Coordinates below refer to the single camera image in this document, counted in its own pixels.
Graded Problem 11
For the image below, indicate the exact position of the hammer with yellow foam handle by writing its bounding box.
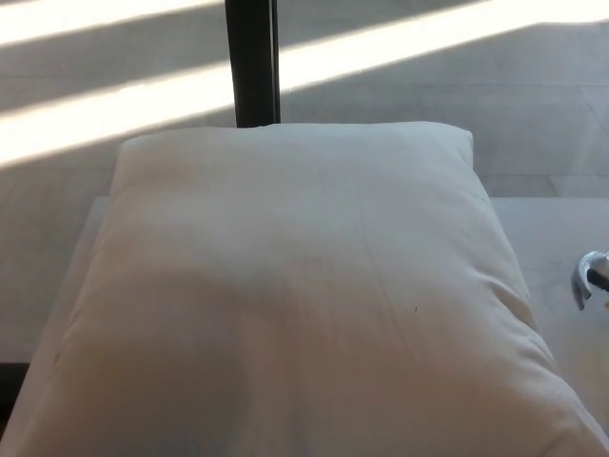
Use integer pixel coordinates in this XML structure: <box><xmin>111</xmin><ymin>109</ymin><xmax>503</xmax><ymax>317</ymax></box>
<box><xmin>571</xmin><ymin>251</ymin><xmax>609</xmax><ymax>311</ymax></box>

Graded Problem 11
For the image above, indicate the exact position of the white pillow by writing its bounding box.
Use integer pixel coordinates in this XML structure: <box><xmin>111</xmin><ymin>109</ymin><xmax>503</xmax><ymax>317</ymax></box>
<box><xmin>0</xmin><ymin>120</ymin><xmax>609</xmax><ymax>457</ymax></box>

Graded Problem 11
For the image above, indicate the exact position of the black vertical post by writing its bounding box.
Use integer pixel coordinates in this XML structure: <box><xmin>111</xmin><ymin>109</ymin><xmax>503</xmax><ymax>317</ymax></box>
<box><xmin>224</xmin><ymin>0</ymin><xmax>284</xmax><ymax>129</ymax></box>

